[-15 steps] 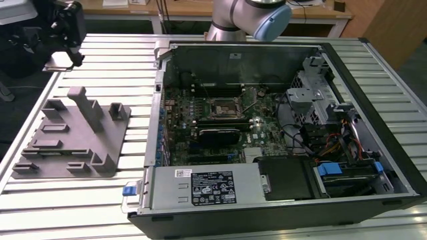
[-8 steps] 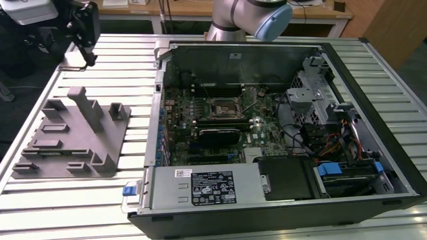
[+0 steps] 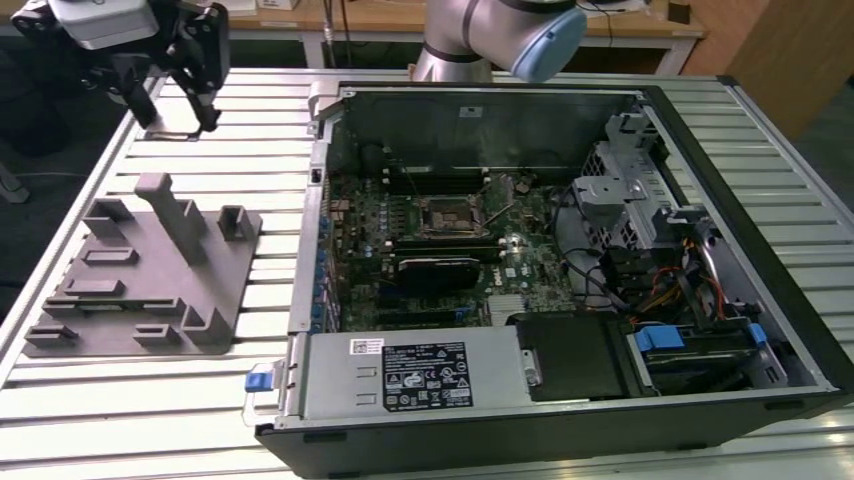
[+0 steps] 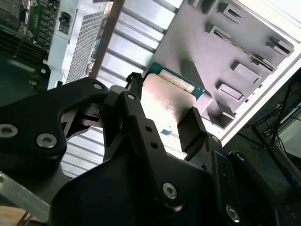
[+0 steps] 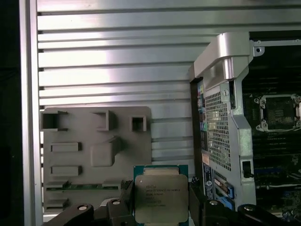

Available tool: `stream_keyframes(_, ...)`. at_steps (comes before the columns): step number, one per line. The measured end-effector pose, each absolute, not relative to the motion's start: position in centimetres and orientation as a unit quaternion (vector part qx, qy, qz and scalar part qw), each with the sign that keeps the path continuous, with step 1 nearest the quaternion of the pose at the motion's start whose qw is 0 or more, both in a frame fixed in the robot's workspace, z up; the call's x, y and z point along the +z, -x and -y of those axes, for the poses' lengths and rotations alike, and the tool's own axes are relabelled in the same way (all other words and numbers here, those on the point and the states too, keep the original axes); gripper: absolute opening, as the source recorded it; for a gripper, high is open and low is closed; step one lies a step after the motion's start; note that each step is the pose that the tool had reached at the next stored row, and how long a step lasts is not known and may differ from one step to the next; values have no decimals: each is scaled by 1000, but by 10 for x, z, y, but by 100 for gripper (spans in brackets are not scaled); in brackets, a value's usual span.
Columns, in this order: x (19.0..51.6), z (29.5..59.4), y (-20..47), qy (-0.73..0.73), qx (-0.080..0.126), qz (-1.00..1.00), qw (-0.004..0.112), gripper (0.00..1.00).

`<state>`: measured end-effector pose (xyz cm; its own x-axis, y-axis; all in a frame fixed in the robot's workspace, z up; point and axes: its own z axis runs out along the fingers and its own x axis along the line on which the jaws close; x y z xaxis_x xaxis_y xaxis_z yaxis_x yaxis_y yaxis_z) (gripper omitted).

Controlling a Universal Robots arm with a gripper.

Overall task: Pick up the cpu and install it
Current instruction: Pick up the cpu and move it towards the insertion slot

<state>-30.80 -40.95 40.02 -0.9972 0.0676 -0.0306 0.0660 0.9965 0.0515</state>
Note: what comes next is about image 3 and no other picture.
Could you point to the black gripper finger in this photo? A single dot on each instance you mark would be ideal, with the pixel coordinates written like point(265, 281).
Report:
point(137, 80)
point(203, 50)

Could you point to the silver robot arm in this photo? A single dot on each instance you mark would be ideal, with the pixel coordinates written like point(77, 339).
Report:
point(461, 30)

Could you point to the CPU socket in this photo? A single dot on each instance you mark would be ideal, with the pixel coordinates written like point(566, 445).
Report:
point(449, 215)

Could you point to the white box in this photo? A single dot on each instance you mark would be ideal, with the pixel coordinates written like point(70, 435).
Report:
point(277, 4)
point(243, 5)

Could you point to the wooden desk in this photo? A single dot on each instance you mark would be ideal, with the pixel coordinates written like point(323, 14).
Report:
point(374, 21)

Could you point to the grey metal foot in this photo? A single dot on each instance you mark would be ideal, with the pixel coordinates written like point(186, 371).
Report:
point(15, 192)

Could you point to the grey parts rack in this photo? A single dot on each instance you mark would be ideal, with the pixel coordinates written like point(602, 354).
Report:
point(167, 300)

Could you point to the black graphics card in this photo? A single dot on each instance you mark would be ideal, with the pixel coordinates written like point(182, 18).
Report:
point(437, 280)

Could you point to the grey power supply unit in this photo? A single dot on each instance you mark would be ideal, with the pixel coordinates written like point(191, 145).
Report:
point(334, 380)

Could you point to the green motherboard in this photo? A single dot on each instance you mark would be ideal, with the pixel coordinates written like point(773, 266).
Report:
point(534, 280)

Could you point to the silver chipset heatsink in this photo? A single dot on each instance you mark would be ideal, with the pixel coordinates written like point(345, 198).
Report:
point(509, 307)

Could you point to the silver drive cage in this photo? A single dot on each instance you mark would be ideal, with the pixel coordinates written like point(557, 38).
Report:
point(628, 190)

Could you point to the small brown box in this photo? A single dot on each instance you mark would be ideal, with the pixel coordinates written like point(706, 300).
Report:
point(680, 12)

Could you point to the black plastic shroud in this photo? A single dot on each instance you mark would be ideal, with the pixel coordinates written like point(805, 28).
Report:
point(574, 360)

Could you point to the wooden cabinet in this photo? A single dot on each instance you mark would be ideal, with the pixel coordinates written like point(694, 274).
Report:
point(788, 60)

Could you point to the black PC case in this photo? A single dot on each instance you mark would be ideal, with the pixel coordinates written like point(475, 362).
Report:
point(467, 450)

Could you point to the blue disk carrier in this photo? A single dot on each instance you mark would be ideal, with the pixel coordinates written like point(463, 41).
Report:
point(657, 340)

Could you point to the black hard disk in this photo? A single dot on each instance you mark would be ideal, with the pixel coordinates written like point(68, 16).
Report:
point(701, 372)

